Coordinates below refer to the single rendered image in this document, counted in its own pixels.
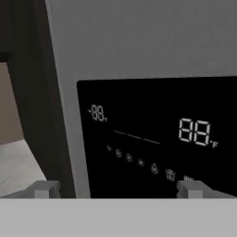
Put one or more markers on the grey freezer door with display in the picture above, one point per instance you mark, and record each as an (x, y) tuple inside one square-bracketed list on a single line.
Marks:
[(145, 92)]

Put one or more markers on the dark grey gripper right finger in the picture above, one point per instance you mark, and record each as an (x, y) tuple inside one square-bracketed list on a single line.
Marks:
[(194, 187)]

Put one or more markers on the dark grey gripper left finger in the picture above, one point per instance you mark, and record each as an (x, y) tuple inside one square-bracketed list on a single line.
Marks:
[(43, 187)]

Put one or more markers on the dark cabinet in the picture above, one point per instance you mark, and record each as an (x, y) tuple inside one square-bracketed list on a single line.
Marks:
[(18, 46)]

